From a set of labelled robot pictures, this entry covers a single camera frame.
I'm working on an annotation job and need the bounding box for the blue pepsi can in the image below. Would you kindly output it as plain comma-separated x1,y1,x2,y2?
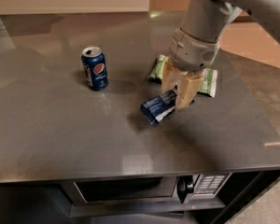
81,47,108,91

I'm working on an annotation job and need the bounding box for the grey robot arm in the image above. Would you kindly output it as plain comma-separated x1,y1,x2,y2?
161,0,280,109

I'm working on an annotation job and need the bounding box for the green chip bag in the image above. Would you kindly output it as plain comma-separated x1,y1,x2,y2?
147,54,218,98

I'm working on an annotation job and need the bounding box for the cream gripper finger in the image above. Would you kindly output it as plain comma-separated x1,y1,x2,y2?
161,57,187,93
175,70,203,110

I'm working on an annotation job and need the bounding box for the stainless steel microwave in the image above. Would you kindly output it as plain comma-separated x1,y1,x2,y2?
61,173,231,205

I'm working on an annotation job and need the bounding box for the dark blue rxbar wrapper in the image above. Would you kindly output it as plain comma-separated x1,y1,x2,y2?
140,89,177,127

